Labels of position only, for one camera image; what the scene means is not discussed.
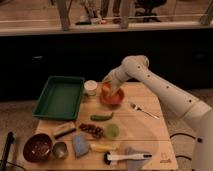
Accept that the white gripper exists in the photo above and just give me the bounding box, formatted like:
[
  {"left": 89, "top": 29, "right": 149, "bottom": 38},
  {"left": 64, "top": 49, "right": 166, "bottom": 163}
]
[{"left": 102, "top": 67, "right": 129, "bottom": 96}]

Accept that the red yellow apple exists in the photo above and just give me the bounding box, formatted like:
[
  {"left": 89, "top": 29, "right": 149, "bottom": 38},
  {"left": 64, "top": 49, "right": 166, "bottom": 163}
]
[{"left": 102, "top": 83, "right": 111, "bottom": 96}]

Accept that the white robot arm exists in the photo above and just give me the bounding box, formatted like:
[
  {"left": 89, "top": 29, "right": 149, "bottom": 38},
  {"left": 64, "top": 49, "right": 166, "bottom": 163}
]
[{"left": 103, "top": 55, "right": 213, "bottom": 171}]

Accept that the white paper cup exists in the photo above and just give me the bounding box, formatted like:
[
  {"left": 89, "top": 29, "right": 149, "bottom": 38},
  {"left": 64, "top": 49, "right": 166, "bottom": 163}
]
[{"left": 84, "top": 80, "right": 98, "bottom": 96}]

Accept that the green plastic cup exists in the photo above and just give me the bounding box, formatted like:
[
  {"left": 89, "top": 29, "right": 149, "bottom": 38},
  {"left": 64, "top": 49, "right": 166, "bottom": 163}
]
[{"left": 104, "top": 124, "right": 119, "bottom": 140}]

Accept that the small metal cup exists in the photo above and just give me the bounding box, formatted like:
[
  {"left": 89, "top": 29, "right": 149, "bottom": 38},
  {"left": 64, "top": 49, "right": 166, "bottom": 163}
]
[{"left": 52, "top": 142, "right": 68, "bottom": 159}]

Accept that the orange bowl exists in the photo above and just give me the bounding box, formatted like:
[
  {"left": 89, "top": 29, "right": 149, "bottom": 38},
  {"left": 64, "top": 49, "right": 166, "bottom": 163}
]
[{"left": 100, "top": 86, "right": 125, "bottom": 106}]

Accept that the green chili pepper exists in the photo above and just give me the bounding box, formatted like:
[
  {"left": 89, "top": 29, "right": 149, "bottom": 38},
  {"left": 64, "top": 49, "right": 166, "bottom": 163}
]
[{"left": 90, "top": 112, "right": 114, "bottom": 121}]

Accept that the bunch of dark grapes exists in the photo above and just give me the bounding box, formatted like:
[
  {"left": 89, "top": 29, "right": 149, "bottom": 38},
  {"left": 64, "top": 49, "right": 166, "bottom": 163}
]
[{"left": 79, "top": 123, "right": 103, "bottom": 139}]

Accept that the green plastic tray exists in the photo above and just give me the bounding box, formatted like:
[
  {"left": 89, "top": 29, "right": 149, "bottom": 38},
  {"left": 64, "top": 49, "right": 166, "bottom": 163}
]
[{"left": 33, "top": 76, "right": 85, "bottom": 121}]

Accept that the wooden block eraser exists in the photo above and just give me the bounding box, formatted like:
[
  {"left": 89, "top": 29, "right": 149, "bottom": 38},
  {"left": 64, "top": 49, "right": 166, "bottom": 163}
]
[{"left": 53, "top": 122, "right": 76, "bottom": 139}]

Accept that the yellow banana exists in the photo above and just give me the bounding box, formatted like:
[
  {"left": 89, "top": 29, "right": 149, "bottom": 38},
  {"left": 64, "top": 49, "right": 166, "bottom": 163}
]
[{"left": 90, "top": 143, "right": 117, "bottom": 152}]

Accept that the black office chair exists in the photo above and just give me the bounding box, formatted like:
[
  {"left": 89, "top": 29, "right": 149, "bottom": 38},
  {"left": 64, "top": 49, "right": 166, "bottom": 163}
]
[{"left": 134, "top": 0, "right": 167, "bottom": 23}]

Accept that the grey blue cloth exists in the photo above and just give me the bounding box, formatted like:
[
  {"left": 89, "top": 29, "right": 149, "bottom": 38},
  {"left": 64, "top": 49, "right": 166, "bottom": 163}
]
[{"left": 125, "top": 147, "right": 150, "bottom": 171}]

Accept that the dark red bowl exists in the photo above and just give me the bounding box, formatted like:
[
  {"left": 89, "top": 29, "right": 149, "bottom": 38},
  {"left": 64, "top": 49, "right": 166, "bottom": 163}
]
[{"left": 23, "top": 133, "right": 52, "bottom": 163}]

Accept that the black pole stand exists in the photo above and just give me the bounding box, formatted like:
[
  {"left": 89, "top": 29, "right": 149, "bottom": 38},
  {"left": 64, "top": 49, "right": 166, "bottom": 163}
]
[{"left": 0, "top": 132, "right": 14, "bottom": 171}]

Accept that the black cable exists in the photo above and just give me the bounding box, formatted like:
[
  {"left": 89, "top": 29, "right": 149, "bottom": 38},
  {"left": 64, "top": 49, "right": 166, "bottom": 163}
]
[{"left": 169, "top": 132, "right": 198, "bottom": 163}]

